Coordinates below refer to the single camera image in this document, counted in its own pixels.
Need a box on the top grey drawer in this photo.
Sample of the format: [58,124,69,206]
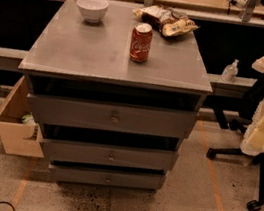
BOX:
[27,94,196,139]

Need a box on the white bowl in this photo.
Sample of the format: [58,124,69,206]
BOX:
[76,0,109,23]

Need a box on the red coke can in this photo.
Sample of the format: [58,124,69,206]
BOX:
[129,22,153,63]

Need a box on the open cardboard box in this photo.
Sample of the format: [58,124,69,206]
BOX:
[0,77,43,158]

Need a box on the hand sanitizer bottle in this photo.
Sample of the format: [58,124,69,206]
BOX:
[221,59,239,82]

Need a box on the middle grey drawer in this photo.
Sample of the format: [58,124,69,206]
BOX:
[40,139,179,171]

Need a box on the bottom grey drawer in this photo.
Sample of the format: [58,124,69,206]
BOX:
[49,164,166,190]

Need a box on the grey drawer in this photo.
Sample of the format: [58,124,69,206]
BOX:
[49,164,166,190]
[27,94,196,139]
[40,139,179,171]

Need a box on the black office chair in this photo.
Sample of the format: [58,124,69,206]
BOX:
[197,68,264,211]

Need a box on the grey drawer cabinet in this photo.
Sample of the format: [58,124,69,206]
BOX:
[0,0,226,207]

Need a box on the crumpled chip bag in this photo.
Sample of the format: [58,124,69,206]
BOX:
[132,4,199,38]

